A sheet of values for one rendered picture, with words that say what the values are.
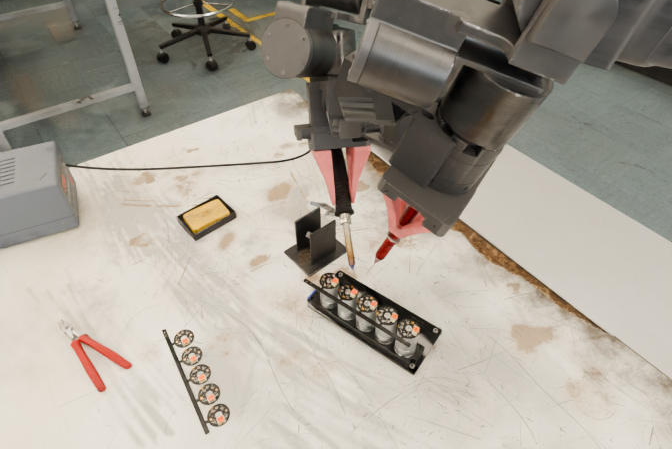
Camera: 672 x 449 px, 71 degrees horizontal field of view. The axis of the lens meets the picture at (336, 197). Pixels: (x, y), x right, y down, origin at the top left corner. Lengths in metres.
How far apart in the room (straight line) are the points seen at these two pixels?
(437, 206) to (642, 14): 0.17
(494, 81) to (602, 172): 2.00
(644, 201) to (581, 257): 1.47
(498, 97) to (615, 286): 0.49
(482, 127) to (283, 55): 0.23
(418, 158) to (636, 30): 0.15
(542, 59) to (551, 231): 0.53
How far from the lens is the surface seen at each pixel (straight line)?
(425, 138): 0.34
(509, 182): 0.86
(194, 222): 0.75
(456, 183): 0.37
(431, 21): 0.30
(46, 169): 0.80
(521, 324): 0.67
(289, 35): 0.48
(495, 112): 0.32
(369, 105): 0.37
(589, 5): 0.28
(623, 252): 0.82
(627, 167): 2.39
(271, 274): 0.68
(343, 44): 0.55
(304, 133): 0.54
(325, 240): 0.66
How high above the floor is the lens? 1.28
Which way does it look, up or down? 43 degrees down
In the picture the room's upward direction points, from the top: straight up
